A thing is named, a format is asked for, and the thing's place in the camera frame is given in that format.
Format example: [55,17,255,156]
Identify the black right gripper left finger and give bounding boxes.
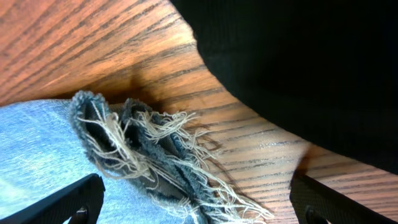
[1,174,106,224]

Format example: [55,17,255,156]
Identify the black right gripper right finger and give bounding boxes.
[289,174,397,224]

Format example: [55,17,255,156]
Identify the light blue denim jeans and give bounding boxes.
[1,91,273,223]

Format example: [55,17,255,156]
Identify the black garment with white tag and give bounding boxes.
[173,0,397,174]

